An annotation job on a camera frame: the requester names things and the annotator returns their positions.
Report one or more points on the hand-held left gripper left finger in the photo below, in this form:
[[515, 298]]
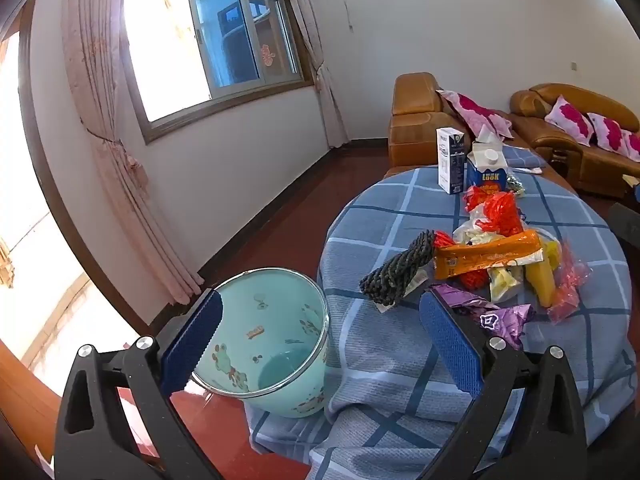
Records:
[[192, 345]]

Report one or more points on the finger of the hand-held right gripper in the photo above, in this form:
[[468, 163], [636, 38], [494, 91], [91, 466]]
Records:
[[627, 225]]

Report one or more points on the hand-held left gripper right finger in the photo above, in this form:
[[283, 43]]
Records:
[[450, 345]]

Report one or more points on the purple foil wrapper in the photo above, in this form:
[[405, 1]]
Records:
[[505, 322]]

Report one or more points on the pale yellow wrapper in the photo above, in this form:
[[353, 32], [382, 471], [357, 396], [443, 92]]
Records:
[[505, 285]]

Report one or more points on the pink transparent wrapper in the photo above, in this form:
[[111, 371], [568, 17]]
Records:
[[570, 285]]

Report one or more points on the teal cartoon print waste bin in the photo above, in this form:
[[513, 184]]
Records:
[[280, 320]]

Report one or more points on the orange snack wrapper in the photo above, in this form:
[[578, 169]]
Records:
[[480, 255]]

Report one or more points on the yellow packet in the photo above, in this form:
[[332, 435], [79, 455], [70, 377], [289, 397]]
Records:
[[542, 280]]

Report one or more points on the white plastic bag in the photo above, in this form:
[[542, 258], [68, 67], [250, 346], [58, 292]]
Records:
[[472, 232]]

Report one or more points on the red mesh net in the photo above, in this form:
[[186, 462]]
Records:
[[502, 215]]

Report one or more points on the red snack wrapper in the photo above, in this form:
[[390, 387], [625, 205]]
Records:
[[477, 199]]

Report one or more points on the blue plaid tablecloth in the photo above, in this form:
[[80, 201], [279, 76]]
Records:
[[380, 350]]

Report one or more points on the brown leather sofa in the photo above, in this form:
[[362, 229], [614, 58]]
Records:
[[575, 165]]

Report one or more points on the small white object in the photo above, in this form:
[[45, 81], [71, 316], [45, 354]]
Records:
[[525, 170]]

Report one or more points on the small clear plastic wrapper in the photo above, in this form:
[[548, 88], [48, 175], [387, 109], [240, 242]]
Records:
[[515, 184]]

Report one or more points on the blue juice carton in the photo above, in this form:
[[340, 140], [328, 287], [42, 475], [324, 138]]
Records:
[[485, 175]]

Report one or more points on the white tissue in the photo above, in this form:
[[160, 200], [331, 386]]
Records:
[[486, 135]]

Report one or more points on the white milk carton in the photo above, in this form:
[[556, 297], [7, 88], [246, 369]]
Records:
[[450, 160]]

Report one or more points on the white paper scrap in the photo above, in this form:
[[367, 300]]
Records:
[[45, 460]]

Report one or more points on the brown leather armchair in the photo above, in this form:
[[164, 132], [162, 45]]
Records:
[[415, 130]]

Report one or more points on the wide pink curtain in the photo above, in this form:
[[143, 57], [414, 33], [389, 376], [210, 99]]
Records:
[[115, 110]]

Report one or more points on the sliding glass window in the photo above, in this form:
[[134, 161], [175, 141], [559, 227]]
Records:
[[200, 50]]

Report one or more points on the red window sticker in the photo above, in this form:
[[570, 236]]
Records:
[[268, 56]]

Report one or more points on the narrow pink curtain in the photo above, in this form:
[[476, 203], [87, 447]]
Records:
[[320, 60]]

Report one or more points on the white air conditioner pipe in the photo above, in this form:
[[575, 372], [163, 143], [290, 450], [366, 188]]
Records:
[[346, 10]]

